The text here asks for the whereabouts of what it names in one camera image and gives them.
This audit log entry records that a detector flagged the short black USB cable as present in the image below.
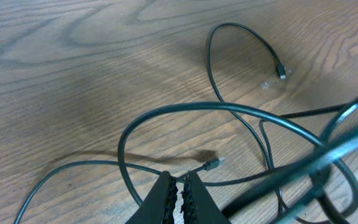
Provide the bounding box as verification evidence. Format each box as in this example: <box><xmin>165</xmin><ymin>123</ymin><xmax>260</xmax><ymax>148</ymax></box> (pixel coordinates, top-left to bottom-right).
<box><xmin>13</xmin><ymin>101</ymin><xmax>358</xmax><ymax>224</ymax></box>

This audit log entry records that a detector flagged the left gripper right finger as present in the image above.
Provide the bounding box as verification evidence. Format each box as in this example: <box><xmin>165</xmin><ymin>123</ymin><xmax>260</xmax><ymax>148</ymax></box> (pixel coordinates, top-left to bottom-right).
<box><xmin>181</xmin><ymin>171</ymin><xmax>231</xmax><ymax>224</ymax></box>

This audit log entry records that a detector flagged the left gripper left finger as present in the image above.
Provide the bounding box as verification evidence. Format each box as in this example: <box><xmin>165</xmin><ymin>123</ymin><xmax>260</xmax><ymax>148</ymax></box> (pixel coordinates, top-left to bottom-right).
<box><xmin>126</xmin><ymin>171</ymin><xmax>178</xmax><ymax>224</ymax></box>

